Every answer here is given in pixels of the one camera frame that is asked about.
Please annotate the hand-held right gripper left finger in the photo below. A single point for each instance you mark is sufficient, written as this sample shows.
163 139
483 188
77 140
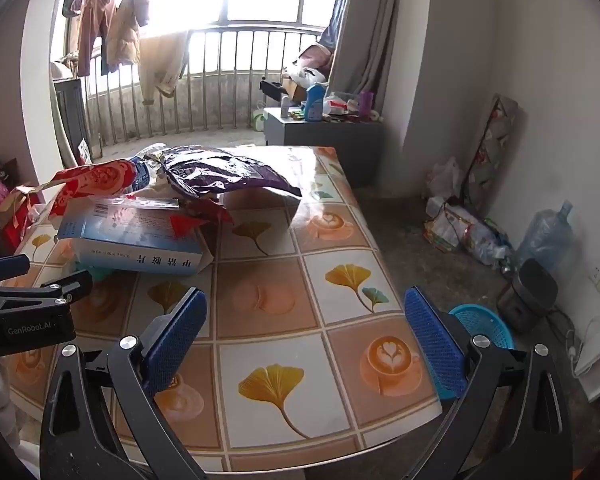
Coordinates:
177 340

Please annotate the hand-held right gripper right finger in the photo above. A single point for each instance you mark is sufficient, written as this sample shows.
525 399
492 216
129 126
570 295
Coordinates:
432 345

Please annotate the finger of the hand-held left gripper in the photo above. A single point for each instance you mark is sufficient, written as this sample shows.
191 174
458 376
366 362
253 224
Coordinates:
5 266
55 287

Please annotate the blue plastic basket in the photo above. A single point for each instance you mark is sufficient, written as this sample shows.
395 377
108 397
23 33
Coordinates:
485 327

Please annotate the blue white medicine box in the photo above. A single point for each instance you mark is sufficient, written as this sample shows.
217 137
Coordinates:
130 240

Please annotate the red snack bag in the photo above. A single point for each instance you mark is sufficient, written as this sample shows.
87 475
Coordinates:
90 180

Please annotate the clear plastic wrapper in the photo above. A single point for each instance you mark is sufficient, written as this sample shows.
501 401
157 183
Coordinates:
135 203

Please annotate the red snack wrapper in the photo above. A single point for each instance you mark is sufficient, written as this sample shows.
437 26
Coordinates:
195 217

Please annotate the clear bottle with blue label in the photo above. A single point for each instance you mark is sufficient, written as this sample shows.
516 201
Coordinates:
140 170

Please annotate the purple snack bag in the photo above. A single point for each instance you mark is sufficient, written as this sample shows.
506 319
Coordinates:
220 167

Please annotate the red cardboard boxes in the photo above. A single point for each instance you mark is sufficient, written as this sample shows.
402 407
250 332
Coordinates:
10 215

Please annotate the ginkgo patterned tablecloth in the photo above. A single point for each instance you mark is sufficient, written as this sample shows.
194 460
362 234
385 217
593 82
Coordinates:
280 360

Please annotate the white printed carton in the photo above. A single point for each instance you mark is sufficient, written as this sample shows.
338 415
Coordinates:
460 230

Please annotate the blue water jug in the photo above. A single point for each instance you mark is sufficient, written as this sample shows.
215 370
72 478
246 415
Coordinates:
547 235

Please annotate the dark board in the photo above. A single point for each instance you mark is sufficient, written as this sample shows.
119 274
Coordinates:
72 115

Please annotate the rolled patterned mat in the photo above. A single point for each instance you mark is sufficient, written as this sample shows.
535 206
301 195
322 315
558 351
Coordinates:
492 145

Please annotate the grey cabinet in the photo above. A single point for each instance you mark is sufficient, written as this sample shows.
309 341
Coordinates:
320 140

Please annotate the green white bag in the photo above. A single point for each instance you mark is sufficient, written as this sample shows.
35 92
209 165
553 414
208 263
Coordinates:
258 119

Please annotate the cream cloth on railing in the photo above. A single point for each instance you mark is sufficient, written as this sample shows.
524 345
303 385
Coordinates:
162 65

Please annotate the purple cup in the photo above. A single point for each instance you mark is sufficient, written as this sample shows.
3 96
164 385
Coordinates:
365 106

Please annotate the pink hanging pants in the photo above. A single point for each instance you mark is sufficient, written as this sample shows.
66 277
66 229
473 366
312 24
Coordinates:
92 25

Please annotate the small white bottle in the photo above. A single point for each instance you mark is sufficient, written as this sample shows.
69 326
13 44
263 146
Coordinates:
285 106

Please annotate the red white plastic bag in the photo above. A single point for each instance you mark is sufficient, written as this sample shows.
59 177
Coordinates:
337 104

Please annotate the metal window railing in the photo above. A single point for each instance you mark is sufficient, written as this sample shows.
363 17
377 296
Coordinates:
220 80

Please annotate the beige padded jacket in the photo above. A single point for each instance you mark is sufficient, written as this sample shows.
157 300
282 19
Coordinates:
125 30

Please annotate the black box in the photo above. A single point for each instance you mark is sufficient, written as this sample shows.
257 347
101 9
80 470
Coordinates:
272 90

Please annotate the blue detergent bottle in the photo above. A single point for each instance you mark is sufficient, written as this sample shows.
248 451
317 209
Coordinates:
314 102

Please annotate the dark hanging garment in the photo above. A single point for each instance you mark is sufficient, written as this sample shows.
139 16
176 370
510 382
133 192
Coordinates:
71 2

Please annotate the cardboard box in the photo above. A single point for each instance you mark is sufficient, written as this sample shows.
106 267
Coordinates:
295 91

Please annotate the pink cloth pile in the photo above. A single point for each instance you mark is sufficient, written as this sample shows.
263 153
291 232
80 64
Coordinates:
315 55

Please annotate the grey curtain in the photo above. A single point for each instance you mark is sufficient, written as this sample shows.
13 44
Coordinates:
375 25

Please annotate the blue denim garment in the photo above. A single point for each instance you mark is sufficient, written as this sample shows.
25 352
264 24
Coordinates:
335 25

